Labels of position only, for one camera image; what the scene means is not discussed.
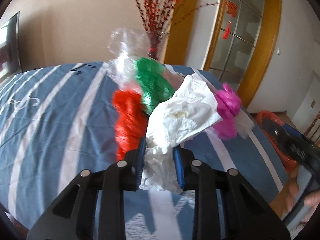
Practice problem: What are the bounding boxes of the glass vase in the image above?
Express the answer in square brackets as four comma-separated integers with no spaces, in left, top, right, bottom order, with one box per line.
[147,31,169,62]

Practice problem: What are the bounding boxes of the red plastic bag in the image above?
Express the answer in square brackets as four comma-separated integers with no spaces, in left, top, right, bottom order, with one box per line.
[112,89,148,161]

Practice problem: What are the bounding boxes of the magenta plastic bag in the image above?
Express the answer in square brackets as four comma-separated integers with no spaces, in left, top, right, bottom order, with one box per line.
[212,83,242,140]

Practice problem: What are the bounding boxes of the red hanging tassel ornament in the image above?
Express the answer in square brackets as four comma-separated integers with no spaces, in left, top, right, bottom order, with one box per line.
[222,21,231,40]

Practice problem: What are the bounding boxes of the frosted glass sliding door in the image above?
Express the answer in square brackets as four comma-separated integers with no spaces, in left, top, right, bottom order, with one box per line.
[209,0,265,87]

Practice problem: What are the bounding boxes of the white tissue paper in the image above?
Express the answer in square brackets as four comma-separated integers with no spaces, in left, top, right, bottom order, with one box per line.
[139,73,222,193]

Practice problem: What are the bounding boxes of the red berry branches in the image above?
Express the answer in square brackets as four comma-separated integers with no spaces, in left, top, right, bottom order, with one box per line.
[123,0,226,34]

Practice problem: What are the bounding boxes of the green plastic bag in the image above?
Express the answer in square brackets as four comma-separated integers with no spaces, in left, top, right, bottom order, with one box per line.
[135,57,175,116]

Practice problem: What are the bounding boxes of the clear plastic bag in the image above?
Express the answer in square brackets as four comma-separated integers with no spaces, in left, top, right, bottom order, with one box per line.
[107,28,150,94]

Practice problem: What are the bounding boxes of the right hand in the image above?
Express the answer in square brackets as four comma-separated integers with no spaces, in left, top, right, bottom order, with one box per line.
[278,166,319,224]

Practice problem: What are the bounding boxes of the red trash basket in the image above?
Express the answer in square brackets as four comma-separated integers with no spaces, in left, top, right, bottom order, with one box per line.
[254,111,297,173]

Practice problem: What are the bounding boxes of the blue white striped tablecloth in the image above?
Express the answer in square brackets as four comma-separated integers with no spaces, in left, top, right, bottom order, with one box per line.
[1,62,287,229]

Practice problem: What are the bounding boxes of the dark television screen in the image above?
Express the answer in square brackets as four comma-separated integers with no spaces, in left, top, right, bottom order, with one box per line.
[0,12,22,82]

